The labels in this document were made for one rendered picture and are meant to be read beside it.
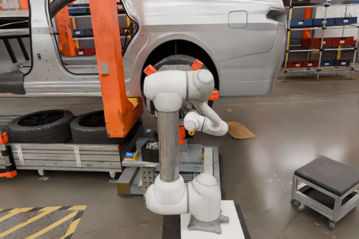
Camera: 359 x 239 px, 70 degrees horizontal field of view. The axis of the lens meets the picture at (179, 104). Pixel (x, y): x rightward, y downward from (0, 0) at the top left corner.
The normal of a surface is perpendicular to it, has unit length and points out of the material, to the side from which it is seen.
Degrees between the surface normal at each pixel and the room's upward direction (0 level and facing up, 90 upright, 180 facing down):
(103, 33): 90
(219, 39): 90
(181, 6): 80
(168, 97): 95
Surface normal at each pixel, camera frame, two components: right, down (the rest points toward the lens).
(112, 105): -0.11, 0.30
